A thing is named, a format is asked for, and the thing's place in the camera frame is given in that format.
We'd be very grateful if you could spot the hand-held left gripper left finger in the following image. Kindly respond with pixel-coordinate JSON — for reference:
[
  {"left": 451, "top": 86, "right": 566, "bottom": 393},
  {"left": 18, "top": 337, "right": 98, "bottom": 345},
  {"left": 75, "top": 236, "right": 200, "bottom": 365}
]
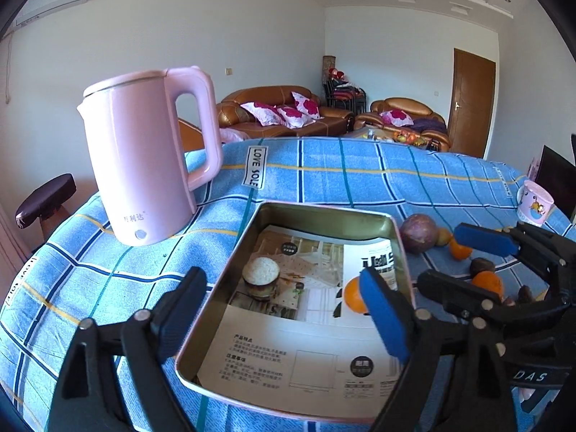
[{"left": 47, "top": 266, "right": 208, "bottom": 432}]

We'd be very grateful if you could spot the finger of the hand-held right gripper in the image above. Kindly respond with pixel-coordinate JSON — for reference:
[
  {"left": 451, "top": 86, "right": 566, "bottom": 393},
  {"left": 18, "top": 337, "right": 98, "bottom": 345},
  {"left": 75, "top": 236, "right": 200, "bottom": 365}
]
[
  {"left": 418, "top": 270, "right": 568, "bottom": 325},
  {"left": 454, "top": 221, "right": 576, "bottom": 280}
]

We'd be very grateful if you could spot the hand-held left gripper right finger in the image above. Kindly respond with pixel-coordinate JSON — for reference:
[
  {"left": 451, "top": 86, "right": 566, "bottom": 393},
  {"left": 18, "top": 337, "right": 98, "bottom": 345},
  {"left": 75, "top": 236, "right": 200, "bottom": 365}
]
[{"left": 359, "top": 266, "right": 516, "bottom": 432}]

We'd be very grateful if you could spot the small orange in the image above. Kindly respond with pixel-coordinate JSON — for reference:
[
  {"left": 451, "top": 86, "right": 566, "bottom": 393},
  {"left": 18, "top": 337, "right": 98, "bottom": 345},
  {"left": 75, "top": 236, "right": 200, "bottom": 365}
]
[{"left": 449, "top": 239, "right": 474, "bottom": 262}]

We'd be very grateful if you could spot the large orange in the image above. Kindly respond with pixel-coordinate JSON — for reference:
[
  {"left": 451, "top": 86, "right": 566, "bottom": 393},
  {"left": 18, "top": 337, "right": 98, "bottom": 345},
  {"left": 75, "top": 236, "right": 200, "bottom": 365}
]
[{"left": 472, "top": 271, "right": 505, "bottom": 301}]

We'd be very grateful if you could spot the pink metal tray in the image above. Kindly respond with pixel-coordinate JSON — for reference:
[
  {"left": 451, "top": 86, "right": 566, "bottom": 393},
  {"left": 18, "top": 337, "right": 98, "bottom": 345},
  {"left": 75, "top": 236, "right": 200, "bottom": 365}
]
[{"left": 175, "top": 202, "right": 412, "bottom": 408}]

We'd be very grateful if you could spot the dark brown round fruit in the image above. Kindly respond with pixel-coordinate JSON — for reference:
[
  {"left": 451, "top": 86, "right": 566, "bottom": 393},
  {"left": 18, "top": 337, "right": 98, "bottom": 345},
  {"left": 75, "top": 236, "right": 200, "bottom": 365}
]
[{"left": 469, "top": 257, "right": 497, "bottom": 279}]

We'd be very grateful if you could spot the pink cartoon cup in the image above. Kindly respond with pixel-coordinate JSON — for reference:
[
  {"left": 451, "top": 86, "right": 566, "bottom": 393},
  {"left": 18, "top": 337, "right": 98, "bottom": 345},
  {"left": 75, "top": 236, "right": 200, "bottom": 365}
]
[{"left": 516, "top": 180, "right": 554, "bottom": 228}]

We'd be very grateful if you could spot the purple passion fruit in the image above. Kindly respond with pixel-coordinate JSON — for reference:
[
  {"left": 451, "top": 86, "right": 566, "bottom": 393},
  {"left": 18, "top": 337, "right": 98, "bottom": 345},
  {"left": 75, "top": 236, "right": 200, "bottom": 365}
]
[{"left": 400, "top": 214, "right": 438, "bottom": 253}]

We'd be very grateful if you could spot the black television screen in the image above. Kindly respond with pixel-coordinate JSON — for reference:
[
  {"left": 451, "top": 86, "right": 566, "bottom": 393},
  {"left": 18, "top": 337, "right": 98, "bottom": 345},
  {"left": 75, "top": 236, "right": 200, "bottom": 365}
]
[{"left": 537, "top": 145, "right": 576, "bottom": 223}]

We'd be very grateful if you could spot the printed paper sheet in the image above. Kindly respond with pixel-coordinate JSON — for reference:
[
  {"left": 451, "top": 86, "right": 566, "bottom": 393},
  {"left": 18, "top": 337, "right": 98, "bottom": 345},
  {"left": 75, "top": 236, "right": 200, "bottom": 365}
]
[{"left": 197, "top": 224, "right": 408, "bottom": 399}]

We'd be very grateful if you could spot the purple blanket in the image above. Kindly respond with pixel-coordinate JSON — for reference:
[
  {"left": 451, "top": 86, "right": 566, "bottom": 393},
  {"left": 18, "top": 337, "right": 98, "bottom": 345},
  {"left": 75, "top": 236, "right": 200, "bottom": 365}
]
[{"left": 411, "top": 117, "right": 446, "bottom": 133}]

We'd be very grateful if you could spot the brown wooden door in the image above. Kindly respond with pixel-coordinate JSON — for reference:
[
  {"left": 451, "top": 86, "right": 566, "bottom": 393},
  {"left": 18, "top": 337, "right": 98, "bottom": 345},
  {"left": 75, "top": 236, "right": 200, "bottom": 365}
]
[{"left": 450, "top": 48, "right": 496, "bottom": 159}]

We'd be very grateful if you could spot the cluttered coffee table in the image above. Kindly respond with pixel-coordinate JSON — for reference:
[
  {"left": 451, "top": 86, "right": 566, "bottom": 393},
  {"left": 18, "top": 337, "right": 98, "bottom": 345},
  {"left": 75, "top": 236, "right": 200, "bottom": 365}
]
[{"left": 346, "top": 127, "right": 442, "bottom": 151}]

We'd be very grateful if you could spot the white pink floral pillow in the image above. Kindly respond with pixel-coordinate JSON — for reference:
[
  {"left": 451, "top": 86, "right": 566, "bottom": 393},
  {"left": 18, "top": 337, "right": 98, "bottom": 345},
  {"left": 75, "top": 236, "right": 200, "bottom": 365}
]
[
  {"left": 276, "top": 104, "right": 316, "bottom": 129},
  {"left": 380, "top": 109, "right": 414, "bottom": 127},
  {"left": 240, "top": 101, "right": 293, "bottom": 129},
  {"left": 292, "top": 91, "right": 325, "bottom": 120}
]

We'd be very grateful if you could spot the blue checkered tablecloth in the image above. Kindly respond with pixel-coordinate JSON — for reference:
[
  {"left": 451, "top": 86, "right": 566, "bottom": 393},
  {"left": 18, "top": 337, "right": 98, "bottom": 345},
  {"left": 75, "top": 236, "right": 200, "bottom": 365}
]
[{"left": 0, "top": 137, "right": 576, "bottom": 432}]

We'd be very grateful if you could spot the brown leather armchair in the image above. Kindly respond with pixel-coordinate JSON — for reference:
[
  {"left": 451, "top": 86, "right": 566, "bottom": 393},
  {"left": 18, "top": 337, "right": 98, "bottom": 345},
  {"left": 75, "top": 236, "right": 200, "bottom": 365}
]
[{"left": 355, "top": 96, "right": 451, "bottom": 151}]

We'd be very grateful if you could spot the pink electric kettle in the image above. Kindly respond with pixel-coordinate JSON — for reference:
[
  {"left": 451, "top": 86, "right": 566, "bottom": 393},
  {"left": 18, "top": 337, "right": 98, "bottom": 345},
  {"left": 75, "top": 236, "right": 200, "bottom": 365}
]
[{"left": 76, "top": 66, "right": 224, "bottom": 247}]

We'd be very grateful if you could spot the brown cushioned stool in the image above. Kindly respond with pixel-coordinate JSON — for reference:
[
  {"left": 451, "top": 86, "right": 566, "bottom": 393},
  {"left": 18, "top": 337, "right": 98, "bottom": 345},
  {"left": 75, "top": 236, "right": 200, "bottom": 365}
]
[{"left": 15, "top": 173, "right": 77, "bottom": 239}]

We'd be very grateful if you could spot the stack of dark chairs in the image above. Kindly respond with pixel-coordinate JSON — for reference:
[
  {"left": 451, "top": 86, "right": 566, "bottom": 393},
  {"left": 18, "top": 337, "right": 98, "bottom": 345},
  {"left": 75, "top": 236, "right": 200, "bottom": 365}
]
[{"left": 321, "top": 76, "right": 366, "bottom": 115}]

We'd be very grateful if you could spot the brown leather sofa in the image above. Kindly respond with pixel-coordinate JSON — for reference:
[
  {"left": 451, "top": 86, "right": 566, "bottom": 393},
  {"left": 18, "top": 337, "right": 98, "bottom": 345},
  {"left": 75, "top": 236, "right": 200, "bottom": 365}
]
[{"left": 216, "top": 85, "right": 356, "bottom": 138}]

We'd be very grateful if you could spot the white air conditioner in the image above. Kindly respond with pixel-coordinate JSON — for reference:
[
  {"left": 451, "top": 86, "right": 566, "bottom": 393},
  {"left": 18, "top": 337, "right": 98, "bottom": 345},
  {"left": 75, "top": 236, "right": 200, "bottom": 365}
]
[{"left": 15, "top": 0, "right": 93, "bottom": 28}]

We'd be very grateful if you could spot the white air conditioner hose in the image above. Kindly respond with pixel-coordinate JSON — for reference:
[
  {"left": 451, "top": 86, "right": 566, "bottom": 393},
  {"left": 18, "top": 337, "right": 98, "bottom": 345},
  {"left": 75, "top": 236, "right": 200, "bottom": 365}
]
[{"left": 4, "top": 31, "right": 14, "bottom": 105}]

